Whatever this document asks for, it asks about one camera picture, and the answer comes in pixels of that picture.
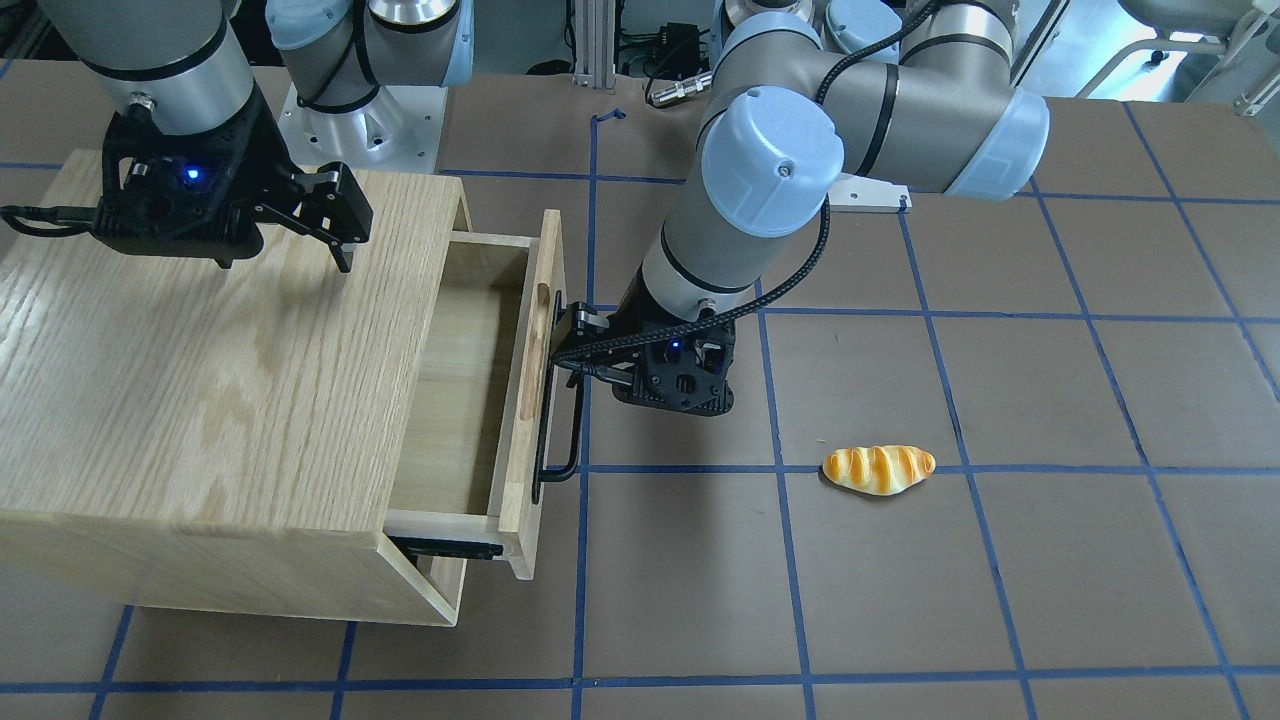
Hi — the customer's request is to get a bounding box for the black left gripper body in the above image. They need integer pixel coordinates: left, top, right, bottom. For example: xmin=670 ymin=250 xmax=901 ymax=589
xmin=552 ymin=286 xmax=736 ymax=416

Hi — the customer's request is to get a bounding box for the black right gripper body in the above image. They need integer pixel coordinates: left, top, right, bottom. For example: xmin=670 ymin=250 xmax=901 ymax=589
xmin=92 ymin=102 xmax=301 ymax=269

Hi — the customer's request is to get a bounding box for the black metal drawer handle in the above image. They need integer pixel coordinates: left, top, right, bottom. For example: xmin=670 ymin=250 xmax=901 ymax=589
xmin=531 ymin=296 xmax=585 ymax=505

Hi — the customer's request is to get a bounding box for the wooden drawer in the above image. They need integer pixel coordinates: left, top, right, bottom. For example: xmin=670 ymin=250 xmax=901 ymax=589
xmin=384 ymin=209 xmax=564 ymax=580

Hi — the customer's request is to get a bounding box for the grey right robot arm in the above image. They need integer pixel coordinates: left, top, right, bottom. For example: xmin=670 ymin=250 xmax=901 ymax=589
xmin=3 ymin=1 xmax=475 ymax=273

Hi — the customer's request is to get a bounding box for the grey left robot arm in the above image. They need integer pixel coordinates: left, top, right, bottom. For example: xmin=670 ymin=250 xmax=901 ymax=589
xmin=550 ymin=1 xmax=1050 ymax=416

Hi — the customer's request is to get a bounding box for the light wooden drawer cabinet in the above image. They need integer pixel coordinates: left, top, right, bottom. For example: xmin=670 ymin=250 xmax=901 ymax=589
xmin=1 ymin=170 xmax=471 ymax=626

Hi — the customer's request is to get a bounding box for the toy bread loaf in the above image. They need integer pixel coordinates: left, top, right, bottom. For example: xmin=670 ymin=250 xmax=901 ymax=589
xmin=820 ymin=445 xmax=937 ymax=497

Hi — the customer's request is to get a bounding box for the black power adapter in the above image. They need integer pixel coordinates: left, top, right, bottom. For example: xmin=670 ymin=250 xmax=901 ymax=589
xmin=641 ymin=22 xmax=709 ymax=79

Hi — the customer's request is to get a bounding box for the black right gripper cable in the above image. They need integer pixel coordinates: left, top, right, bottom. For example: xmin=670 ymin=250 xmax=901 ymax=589
xmin=0 ymin=204 xmax=108 ymax=240

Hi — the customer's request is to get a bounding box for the aluminium frame post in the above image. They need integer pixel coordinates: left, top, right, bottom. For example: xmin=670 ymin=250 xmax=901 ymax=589
xmin=566 ymin=1 xmax=621 ymax=94

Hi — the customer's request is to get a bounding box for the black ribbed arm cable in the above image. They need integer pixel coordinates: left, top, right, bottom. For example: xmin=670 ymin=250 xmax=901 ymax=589
xmin=549 ymin=0 xmax=941 ymax=366

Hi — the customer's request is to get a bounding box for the white chair frame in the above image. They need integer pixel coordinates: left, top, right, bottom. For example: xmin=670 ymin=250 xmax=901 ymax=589
xmin=1075 ymin=1 xmax=1279 ymax=99

